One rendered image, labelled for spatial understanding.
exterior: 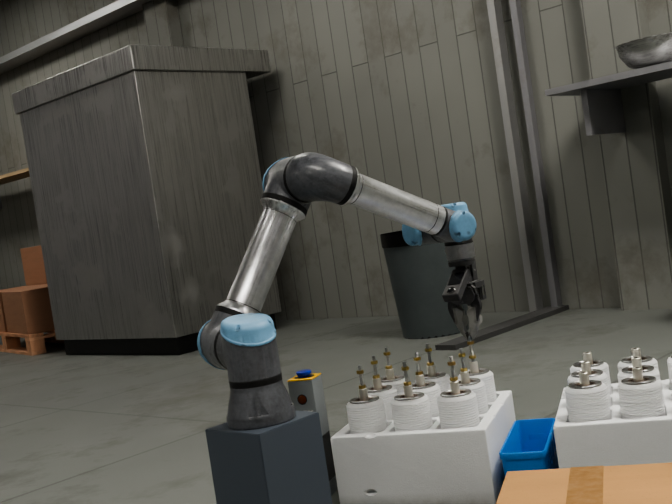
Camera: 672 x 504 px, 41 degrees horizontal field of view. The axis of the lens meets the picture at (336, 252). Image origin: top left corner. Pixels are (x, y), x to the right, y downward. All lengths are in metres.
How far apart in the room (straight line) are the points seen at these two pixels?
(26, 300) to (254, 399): 5.35
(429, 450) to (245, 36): 4.95
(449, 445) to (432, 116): 3.66
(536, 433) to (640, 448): 0.40
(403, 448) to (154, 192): 3.66
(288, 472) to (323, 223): 4.43
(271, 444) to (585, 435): 0.70
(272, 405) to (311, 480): 0.19
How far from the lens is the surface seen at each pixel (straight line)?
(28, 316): 7.23
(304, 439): 2.00
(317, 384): 2.39
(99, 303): 6.29
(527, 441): 2.47
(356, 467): 2.28
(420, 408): 2.24
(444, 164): 5.60
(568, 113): 5.15
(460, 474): 2.22
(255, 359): 1.95
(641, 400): 2.14
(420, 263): 4.75
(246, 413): 1.96
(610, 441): 2.14
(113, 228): 6.02
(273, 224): 2.14
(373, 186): 2.12
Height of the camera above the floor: 0.73
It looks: 2 degrees down
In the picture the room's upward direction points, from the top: 8 degrees counter-clockwise
